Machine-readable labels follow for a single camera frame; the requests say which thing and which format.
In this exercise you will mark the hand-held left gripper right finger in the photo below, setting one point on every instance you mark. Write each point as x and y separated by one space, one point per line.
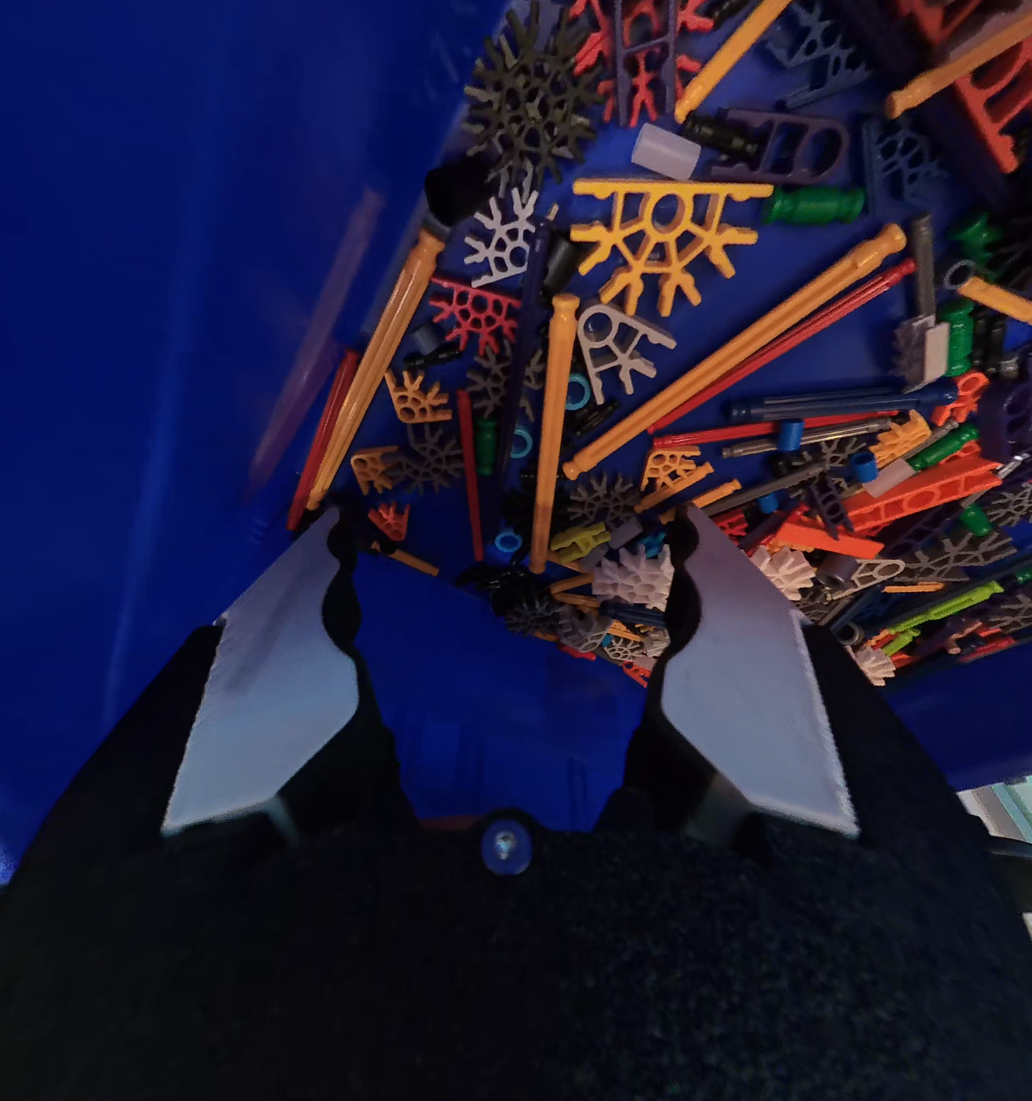
757 688

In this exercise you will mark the pile of construction toy pieces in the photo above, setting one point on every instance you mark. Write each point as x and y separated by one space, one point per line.
653 241

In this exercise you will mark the blue plastic bin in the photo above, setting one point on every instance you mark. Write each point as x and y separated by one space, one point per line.
137 258

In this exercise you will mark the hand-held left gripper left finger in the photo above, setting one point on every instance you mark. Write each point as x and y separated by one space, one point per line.
257 688

